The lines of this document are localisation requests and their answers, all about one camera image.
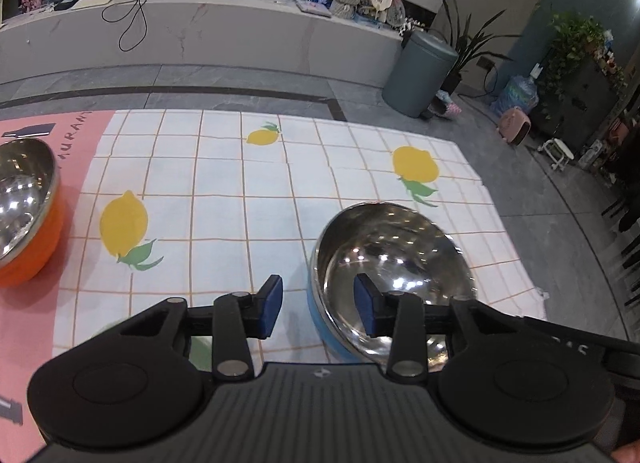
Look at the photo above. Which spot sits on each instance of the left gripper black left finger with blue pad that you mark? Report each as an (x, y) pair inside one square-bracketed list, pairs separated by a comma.
[(238, 317)]

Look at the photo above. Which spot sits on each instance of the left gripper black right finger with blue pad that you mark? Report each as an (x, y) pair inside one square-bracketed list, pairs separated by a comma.
[(401, 317)]

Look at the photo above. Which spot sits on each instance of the blue steel bowl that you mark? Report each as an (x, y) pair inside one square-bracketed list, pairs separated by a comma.
[(400, 250)]

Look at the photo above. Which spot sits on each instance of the orange steel bowl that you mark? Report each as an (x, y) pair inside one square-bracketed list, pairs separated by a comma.
[(32, 209)]

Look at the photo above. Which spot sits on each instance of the person's hand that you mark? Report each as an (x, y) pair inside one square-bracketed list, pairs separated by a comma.
[(627, 454)]

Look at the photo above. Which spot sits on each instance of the lemon pattern tablecloth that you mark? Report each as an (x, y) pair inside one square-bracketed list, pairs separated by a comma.
[(198, 203)]

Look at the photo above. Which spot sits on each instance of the white small stool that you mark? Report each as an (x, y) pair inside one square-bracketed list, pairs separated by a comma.
[(559, 154)]

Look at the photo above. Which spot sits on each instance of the pink small heater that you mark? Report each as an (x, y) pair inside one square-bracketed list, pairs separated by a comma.
[(513, 126)]

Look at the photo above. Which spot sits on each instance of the blue water jug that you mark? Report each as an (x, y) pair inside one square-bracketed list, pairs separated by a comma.
[(520, 92)]

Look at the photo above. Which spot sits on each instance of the grey round trash bin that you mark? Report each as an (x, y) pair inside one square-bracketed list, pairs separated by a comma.
[(421, 68)]

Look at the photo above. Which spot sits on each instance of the tall green snake plant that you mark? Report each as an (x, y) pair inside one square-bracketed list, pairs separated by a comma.
[(468, 44)]

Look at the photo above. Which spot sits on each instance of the leafy green potted plant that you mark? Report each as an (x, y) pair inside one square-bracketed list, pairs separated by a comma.
[(577, 41)]

